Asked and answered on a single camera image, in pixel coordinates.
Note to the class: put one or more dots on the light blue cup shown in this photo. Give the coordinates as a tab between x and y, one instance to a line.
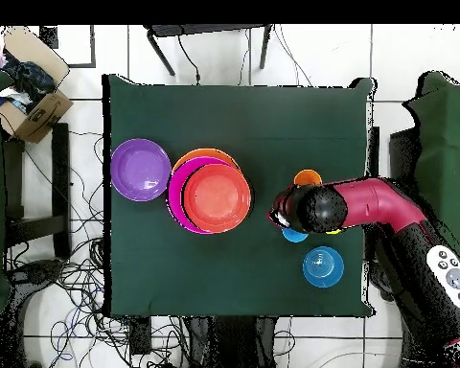
294	236

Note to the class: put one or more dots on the yellow cup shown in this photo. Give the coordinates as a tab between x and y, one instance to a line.
334	232

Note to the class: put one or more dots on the red bowl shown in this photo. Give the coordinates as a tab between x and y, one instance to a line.
216	199

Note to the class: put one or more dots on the large pink bowl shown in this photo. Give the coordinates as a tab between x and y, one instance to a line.
176	191

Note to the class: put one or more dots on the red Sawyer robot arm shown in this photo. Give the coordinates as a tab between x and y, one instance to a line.
387	199

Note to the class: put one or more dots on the orange cup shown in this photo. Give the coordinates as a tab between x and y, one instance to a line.
307	177

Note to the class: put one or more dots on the light blue shallow bowl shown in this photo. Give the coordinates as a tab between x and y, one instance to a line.
322	274

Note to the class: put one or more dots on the large orange bowl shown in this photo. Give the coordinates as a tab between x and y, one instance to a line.
203	152

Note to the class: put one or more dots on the dark green tablecloth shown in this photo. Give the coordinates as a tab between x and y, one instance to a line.
214	115

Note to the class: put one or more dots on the purple bowl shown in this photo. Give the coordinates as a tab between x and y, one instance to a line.
140	170

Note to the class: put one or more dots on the black power strip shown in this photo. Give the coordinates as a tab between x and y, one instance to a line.
140	337

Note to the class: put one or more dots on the black metal stand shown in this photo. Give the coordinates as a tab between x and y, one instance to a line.
199	30

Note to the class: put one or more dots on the black floor equipment with knob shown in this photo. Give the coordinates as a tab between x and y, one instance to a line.
42	270

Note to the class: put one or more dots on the cardboard box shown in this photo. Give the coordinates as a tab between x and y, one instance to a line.
42	115

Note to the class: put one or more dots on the dark blue clothes bundle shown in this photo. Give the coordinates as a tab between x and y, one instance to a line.
30	76

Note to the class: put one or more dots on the black metal frame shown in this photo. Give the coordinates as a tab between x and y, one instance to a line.
60	172

